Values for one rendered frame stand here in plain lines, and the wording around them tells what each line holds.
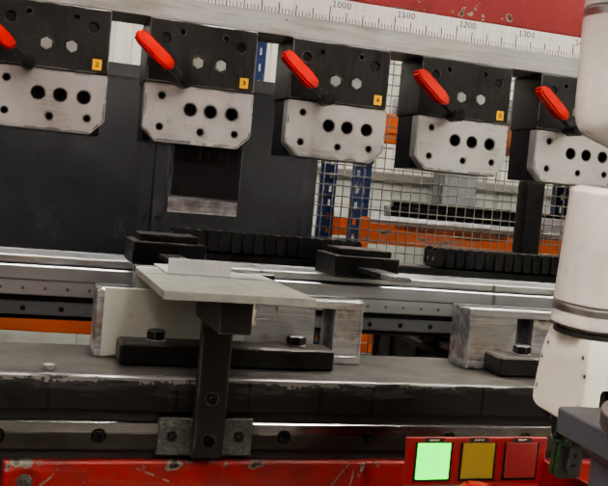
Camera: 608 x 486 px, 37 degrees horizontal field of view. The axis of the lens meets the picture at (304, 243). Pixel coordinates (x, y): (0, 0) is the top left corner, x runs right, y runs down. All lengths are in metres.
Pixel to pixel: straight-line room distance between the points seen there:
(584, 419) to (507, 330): 0.90
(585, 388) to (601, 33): 0.38
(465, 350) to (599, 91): 0.55
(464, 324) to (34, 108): 0.71
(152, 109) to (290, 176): 0.66
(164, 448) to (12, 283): 0.46
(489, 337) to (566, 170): 0.29
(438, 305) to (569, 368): 0.68
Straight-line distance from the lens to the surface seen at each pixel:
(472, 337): 1.46
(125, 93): 1.82
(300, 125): 1.31
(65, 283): 1.55
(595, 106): 1.05
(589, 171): 1.52
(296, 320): 1.34
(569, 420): 0.61
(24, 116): 1.26
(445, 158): 1.39
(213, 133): 1.28
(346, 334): 1.37
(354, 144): 1.34
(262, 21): 1.32
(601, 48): 1.06
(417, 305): 1.70
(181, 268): 1.23
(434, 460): 1.17
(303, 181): 1.89
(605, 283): 1.05
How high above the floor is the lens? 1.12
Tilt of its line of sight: 3 degrees down
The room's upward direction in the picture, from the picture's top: 5 degrees clockwise
